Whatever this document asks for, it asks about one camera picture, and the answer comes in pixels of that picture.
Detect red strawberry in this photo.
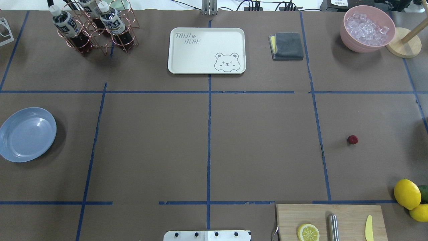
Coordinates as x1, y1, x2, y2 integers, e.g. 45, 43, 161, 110
347, 135, 359, 145

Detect blue plastic plate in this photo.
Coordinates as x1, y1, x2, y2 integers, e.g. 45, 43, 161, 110
0, 107, 57, 163

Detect white bear tray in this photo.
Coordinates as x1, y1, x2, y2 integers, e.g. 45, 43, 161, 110
167, 27, 246, 75

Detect grey folded cloth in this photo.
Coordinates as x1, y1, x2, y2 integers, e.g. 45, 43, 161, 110
269, 32, 304, 61

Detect front right tea bottle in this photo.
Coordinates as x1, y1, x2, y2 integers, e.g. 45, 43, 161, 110
98, 1, 134, 52

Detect tea bottle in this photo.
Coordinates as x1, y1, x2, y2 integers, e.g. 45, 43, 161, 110
49, 5, 92, 54
78, 0, 105, 29
98, 1, 134, 52

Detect lemon half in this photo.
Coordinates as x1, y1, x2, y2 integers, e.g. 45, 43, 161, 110
296, 223, 320, 241

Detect rear tea bottle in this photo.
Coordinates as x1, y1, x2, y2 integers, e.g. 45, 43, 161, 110
78, 0, 105, 29

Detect front left tea bottle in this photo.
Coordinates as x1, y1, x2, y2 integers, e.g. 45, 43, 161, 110
49, 5, 92, 54

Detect wooden cutting board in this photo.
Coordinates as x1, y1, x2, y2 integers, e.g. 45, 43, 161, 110
276, 204, 388, 241

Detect pink bowl of ice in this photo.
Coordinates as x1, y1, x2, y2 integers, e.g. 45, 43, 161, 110
340, 5, 396, 53

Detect yellow plastic knife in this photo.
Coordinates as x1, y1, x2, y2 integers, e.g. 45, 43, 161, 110
365, 215, 373, 241

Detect large yellow lemon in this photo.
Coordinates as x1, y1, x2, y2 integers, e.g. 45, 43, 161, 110
394, 178, 422, 210

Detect wooden cup stand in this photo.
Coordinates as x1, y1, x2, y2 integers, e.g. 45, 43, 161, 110
386, 17, 428, 58

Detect green lime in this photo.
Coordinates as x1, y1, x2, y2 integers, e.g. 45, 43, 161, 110
418, 185, 428, 204

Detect small yellow lemon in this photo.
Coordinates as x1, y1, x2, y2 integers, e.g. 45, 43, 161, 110
409, 204, 428, 222

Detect aluminium frame post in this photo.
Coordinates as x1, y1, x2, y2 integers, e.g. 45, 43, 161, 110
201, 0, 218, 15

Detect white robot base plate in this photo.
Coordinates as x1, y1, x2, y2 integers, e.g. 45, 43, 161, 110
163, 230, 252, 241

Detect copper wire bottle rack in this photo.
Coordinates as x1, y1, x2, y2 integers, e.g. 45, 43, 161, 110
48, 0, 139, 54

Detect steel handle knife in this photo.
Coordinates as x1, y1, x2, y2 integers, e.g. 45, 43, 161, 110
327, 213, 340, 241

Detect white wire cup rack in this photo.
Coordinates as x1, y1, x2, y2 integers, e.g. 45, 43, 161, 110
0, 18, 15, 46

